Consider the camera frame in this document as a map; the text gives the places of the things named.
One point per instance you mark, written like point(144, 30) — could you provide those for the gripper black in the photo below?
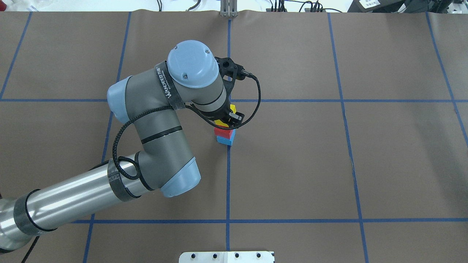
point(218, 113)

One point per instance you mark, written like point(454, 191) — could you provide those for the red block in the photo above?
point(223, 132)

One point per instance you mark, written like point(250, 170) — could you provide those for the yellow block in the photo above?
point(225, 119)

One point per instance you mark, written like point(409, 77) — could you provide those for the blue block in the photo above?
point(225, 141)

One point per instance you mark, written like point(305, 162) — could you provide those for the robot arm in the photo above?
point(150, 151)

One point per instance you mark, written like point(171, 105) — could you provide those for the aluminium frame post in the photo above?
point(228, 8)

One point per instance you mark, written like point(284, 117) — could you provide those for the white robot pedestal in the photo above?
point(227, 257)

